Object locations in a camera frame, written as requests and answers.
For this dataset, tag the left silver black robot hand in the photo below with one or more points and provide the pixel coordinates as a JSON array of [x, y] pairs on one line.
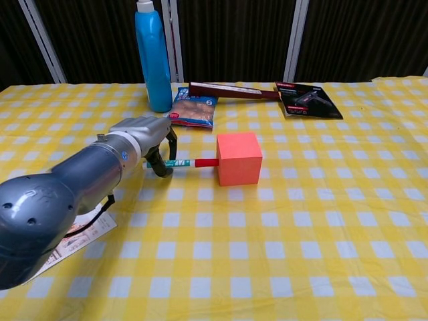
[[143, 128]]

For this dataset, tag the red capped green white marker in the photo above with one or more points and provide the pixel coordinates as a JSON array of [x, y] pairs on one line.
[[204, 162]]

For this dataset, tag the orange cube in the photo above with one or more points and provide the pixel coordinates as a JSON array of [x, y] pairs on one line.
[[239, 160]]

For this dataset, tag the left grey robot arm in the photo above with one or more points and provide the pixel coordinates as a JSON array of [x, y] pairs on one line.
[[67, 197]]

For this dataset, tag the blue snack bag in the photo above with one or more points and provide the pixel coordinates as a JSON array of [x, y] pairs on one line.
[[194, 110]]

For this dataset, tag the blue detergent bottle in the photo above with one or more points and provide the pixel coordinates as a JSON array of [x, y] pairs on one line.
[[154, 63]]

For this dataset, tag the dark red long box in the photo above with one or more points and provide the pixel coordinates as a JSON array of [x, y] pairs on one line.
[[230, 91]]

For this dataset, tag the white illustrated postcard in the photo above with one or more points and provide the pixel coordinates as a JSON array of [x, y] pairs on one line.
[[100, 224]]

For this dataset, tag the black glue gun package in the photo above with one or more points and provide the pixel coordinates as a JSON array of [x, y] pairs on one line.
[[307, 100]]

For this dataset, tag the yellow white checkered tablecloth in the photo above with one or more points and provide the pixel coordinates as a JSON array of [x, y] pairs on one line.
[[284, 234]]

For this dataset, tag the white metal frame post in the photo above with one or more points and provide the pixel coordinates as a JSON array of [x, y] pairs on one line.
[[43, 41], [296, 40], [426, 72], [174, 50]]

